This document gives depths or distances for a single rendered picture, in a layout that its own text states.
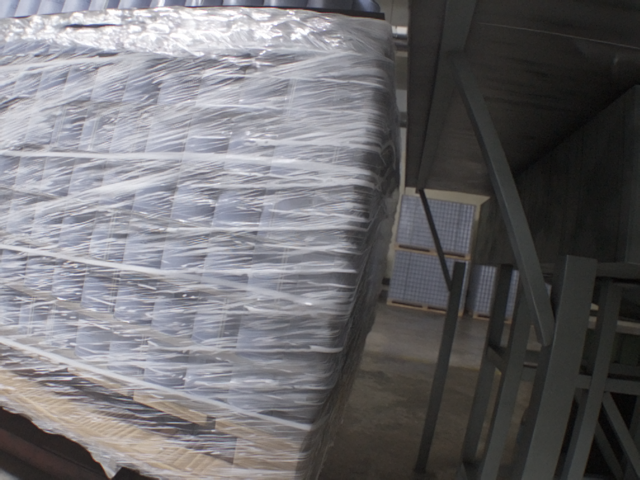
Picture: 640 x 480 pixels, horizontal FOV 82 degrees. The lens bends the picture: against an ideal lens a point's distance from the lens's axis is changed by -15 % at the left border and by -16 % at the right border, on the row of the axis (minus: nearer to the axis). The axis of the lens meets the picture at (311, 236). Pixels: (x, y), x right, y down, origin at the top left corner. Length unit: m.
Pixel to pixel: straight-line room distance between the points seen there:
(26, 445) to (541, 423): 1.28
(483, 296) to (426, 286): 1.07
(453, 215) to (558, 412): 7.58
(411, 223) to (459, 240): 0.94
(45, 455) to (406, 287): 7.20
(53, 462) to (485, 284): 7.53
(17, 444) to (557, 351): 1.36
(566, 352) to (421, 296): 7.50
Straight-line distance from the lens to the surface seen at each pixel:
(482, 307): 8.15
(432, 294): 8.03
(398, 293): 8.00
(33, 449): 1.41
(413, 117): 0.91
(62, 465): 1.35
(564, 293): 0.54
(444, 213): 8.06
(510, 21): 0.56
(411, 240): 7.99
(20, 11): 1.00
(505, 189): 0.53
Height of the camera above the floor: 0.77
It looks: 2 degrees up
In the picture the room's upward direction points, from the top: 9 degrees clockwise
